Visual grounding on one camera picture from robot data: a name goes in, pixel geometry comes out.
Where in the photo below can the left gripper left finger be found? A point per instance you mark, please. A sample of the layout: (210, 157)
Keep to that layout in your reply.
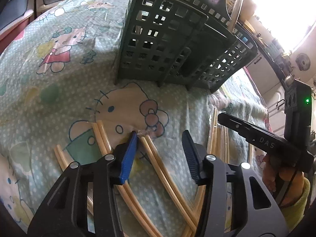
(82, 201)

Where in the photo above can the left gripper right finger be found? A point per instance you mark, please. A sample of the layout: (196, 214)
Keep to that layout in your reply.
(236, 201)

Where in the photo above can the white kitchen cabinets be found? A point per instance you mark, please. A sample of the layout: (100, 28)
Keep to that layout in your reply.
(271, 90)

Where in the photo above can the yellow sleeve cuff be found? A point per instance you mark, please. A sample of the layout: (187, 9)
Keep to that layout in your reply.
(293, 214)

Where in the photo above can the cartoon print table cloth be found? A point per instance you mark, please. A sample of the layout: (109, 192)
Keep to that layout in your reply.
(57, 80)

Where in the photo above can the green plastic utensil basket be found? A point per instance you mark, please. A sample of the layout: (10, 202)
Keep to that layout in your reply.
(193, 43)

